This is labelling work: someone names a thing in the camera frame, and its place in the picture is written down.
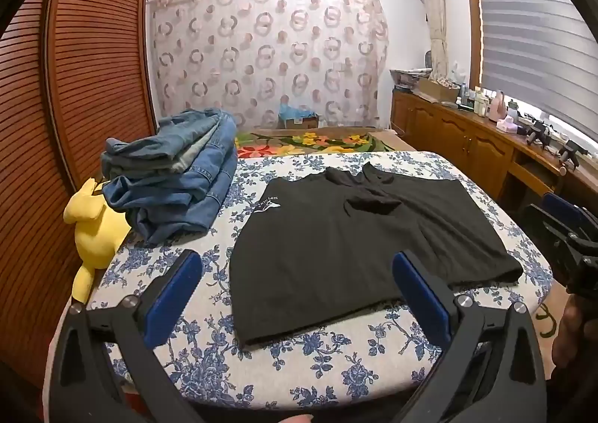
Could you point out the light blue jeans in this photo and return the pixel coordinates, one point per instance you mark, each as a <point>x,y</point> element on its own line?
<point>154,142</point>

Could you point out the wooden cabinet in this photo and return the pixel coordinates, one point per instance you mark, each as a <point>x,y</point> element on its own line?
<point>448,133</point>

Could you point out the yellow plush toy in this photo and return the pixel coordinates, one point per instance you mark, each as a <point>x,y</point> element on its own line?
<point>96,231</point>

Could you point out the group of cosmetic bottles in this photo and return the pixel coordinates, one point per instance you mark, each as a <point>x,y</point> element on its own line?
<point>474,100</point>

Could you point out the stack of magazines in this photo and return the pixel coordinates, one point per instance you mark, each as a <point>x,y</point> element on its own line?
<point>409,77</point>

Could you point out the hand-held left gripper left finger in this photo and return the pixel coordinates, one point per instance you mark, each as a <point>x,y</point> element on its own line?
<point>173,299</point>

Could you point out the black stand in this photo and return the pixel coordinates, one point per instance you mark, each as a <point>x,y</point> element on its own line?
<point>572,154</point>
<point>537,131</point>

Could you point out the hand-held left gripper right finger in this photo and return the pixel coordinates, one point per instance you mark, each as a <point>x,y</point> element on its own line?
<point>420,299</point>

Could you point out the flat cardboard box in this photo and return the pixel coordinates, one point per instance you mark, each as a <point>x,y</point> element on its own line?
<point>437,90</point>

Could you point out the blue denim jeans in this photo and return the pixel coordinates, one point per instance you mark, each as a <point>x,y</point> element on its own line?
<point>182,203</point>

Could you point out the small cardboard box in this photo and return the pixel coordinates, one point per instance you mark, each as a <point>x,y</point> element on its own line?
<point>301,121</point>

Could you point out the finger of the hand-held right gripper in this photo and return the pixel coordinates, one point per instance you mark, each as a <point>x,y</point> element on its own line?
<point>563,210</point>
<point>544,229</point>

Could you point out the blue floral bedsheet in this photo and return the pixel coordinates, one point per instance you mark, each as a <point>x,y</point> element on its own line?
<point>327,367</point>

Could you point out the pink bottle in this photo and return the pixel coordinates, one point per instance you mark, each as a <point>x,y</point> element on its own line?
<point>498,106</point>

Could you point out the colourful flower blanket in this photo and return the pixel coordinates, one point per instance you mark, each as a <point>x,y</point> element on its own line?
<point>322,140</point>

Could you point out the person's right hand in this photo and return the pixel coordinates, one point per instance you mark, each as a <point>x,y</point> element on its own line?
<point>574,329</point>

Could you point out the pink tissue pack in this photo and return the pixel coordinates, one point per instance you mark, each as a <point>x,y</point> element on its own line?
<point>510,125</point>

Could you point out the wooden louvre wardrobe door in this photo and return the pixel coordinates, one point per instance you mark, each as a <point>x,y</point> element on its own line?
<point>70,100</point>

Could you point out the blue plastic bag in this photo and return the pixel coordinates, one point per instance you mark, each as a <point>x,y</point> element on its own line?
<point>294,109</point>

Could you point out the black pants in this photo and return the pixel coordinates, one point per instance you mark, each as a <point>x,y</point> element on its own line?
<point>350,255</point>

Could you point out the beige tied curtain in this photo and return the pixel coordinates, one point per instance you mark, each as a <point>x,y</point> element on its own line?
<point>434,12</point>

